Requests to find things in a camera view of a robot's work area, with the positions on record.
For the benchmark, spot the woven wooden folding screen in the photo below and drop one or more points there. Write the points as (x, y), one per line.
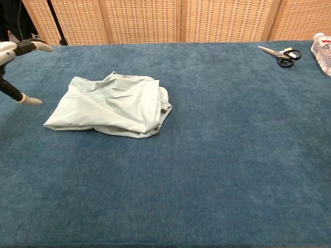
(144, 20)

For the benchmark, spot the black tripod stand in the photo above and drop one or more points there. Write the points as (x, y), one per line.
(55, 19)

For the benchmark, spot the light green t-shirt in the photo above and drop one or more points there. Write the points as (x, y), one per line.
(108, 111)

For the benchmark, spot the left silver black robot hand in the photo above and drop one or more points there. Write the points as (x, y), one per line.
(7, 51)

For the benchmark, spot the blue carpet table cover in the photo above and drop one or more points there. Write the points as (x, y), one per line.
(165, 222)

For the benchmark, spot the clear plastic water bottle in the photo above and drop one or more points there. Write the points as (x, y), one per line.
(323, 54)

